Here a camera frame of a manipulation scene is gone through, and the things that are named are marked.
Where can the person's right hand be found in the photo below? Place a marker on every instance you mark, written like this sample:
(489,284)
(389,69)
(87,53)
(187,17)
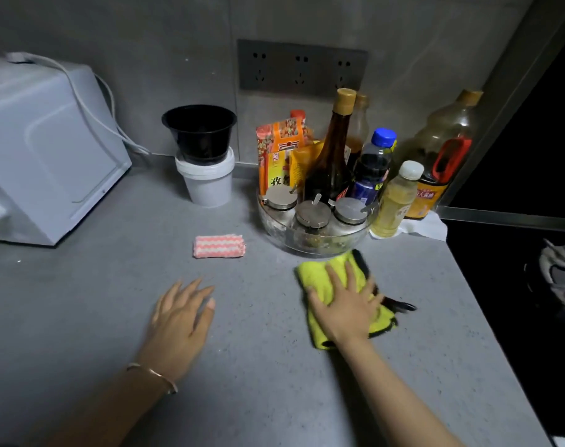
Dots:
(347,316)

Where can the person's left hand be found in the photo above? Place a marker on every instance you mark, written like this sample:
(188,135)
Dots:
(175,330)

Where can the person's left thumb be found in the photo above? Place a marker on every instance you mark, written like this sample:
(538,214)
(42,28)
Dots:
(205,318)

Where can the person's left middle finger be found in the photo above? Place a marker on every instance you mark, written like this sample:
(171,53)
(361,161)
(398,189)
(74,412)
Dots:
(185,293)

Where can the person's right thumb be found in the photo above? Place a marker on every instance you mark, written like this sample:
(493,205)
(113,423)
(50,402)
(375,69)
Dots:
(317,304)

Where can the person's left little finger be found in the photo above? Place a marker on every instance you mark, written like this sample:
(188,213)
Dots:
(155,309)

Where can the person's right middle finger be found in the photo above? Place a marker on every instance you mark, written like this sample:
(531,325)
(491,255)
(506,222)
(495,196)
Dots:
(352,277)

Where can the person's right little finger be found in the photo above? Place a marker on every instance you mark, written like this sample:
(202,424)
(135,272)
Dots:
(376,305)

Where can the yellow microfibre cloth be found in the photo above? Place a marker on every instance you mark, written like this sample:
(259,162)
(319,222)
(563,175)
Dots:
(317,276)

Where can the person's right forearm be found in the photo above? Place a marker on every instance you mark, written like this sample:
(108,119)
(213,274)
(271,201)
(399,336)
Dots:
(394,400)

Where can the person's left forearm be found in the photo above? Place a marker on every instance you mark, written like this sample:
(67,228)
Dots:
(119,409)

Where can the clear round glass tray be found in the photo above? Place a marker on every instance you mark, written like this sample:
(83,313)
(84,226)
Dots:
(310,244)

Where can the pink striped folded cloth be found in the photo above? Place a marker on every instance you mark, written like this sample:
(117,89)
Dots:
(219,246)

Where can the glass spice jar metal lid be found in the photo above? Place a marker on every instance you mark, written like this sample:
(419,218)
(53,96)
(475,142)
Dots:
(348,216)
(312,218)
(280,202)

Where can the yellow liquid bottle white cap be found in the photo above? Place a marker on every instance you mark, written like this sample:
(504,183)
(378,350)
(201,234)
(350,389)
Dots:
(396,202)

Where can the white plastic tub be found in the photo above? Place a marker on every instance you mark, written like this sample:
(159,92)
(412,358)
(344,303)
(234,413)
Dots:
(208,183)

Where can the dark bottle blue cap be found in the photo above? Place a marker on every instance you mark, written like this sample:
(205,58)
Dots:
(373,167)

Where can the dark sauce bottle gold cap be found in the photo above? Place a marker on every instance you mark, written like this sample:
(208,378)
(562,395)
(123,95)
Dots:
(331,162)

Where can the yellow seasoning packet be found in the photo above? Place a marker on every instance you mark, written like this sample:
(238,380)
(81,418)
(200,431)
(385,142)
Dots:
(276,172)

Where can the black gas stove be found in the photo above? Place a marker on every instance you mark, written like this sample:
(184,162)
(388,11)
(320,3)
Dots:
(506,293)

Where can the brown glass bottle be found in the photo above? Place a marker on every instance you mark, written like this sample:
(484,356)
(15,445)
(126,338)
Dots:
(358,130)

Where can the orange seasoning packet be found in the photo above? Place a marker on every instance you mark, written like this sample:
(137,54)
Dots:
(282,134)

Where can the black plastic bowl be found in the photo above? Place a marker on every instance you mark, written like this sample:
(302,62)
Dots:
(201,132)

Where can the white microwave oven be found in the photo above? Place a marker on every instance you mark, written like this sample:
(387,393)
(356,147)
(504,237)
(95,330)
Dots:
(40,153)

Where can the grey wall socket panel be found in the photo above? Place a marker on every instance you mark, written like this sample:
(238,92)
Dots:
(301,68)

